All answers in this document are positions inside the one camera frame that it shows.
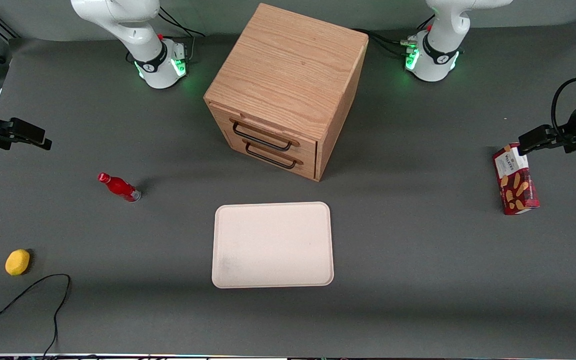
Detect wooden drawer with shallow tray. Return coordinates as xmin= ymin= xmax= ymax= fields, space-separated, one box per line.
xmin=209 ymin=101 xmax=318 ymax=162

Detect black metal drawer handle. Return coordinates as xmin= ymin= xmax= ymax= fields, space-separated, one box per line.
xmin=244 ymin=142 xmax=298 ymax=170
xmin=232 ymin=121 xmax=293 ymax=152

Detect wooden drawer front panel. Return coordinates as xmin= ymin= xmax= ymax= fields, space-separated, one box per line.
xmin=224 ymin=131 xmax=318 ymax=181

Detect wooden drawer cabinet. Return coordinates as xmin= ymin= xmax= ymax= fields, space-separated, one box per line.
xmin=203 ymin=2 xmax=370 ymax=182

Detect red tartan shortbread box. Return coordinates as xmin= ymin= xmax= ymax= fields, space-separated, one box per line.
xmin=492 ymin=142 xmax=540 ymax=216

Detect red plastic bottle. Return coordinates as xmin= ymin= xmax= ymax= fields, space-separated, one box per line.
xmin=97 ymin=172 xmax=142 ymax=203

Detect yellow lemon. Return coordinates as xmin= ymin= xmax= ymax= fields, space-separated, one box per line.
xmin=5 ymin=249 xmax=31 ymax=277

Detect beige plastic tray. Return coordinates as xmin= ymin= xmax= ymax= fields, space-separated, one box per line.
xmin=211 ymin=201 xmax=335 ymax=289

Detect thin black table cable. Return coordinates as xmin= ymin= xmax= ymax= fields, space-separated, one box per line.
xmin=0 ymin=273 xmax=72 ymax=359

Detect black left arm base cables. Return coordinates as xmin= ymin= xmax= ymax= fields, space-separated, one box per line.
xmin=353 ymin=15 xmax=436 ymax=59

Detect black arm base cables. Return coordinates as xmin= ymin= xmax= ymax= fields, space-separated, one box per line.
xmin=353 ymin=15 xmax=436 ymax=59
xmin=157 ymin=7 xmax=207 ymax=65

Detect black right arm base cables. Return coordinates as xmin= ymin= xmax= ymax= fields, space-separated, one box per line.
xmin=157 ymin=7 xmax=207 ymax=65

